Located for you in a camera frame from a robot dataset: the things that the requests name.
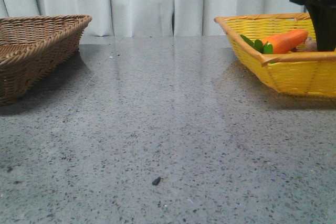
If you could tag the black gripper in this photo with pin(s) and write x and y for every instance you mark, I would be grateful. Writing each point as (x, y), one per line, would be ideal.
(322, 14)

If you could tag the beige ginger root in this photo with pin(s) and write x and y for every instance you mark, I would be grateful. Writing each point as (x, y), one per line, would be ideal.
(309, 45)

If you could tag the orange toy carrot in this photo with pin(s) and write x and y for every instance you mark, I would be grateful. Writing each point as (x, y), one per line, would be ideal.
(279, 43)

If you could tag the yellow wicker basket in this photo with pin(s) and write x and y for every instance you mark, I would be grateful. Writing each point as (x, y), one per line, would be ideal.
(296, 73)

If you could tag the small black debris piece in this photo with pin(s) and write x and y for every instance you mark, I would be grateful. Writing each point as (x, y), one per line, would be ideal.
(157, 181)

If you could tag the brown wicker basket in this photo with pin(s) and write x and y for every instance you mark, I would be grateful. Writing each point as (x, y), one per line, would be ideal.
(33, 46)

